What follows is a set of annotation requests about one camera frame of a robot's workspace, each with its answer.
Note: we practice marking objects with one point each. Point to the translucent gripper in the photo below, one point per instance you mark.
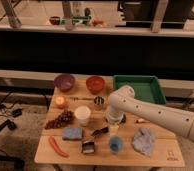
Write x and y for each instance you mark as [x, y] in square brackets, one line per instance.
[113, 129]

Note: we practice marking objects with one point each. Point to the black handled brush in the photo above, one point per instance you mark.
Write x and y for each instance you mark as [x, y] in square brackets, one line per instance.
[88, 146]

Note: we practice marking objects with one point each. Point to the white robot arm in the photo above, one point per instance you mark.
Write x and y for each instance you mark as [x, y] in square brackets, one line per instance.
[178, 121]

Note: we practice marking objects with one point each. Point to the green plastic tray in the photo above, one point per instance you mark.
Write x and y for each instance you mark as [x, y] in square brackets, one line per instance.
[147, 88]

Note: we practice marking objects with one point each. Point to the black sponge block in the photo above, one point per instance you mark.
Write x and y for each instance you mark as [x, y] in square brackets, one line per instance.
[123, 119]

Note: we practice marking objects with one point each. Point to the blue cup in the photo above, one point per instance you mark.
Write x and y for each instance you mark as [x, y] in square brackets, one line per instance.
[115, 144]

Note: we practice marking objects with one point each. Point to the yellow banana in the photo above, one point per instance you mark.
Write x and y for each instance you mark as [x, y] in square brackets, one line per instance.
[140, 121]

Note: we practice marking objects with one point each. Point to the blue crumpled cloth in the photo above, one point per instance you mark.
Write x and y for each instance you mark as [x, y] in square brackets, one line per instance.
[143, 141]

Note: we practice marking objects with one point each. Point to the metal measuring spoon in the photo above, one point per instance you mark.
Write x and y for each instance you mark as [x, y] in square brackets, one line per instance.
[98, 100]

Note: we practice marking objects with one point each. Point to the white cup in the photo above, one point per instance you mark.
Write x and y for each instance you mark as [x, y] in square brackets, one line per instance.
[82, 114]

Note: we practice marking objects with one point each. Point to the wooden folding table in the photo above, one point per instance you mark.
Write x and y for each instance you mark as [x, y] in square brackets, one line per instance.
[166, 152]

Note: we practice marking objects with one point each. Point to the blue sponge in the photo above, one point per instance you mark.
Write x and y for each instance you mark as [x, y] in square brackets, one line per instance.
[71, 133]

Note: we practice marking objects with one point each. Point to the bunch of dark grapes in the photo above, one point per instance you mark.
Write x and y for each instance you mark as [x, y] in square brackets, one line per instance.
[65, 118]

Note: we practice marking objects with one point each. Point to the orange fruit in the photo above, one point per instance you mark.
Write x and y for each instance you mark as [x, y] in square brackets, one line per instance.
[61, 102]

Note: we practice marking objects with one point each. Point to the red chili pepper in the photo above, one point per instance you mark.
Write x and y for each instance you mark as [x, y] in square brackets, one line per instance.
[56, 148]

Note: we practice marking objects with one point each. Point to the purple bowl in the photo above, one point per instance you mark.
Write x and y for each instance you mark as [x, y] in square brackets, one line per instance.
[64, 82]

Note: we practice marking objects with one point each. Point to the green background object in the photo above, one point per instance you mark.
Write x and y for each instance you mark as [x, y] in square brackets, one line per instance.
[81, 20]

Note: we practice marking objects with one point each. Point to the dark red background bowl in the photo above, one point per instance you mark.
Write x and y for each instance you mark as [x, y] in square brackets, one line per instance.
[54, 20]

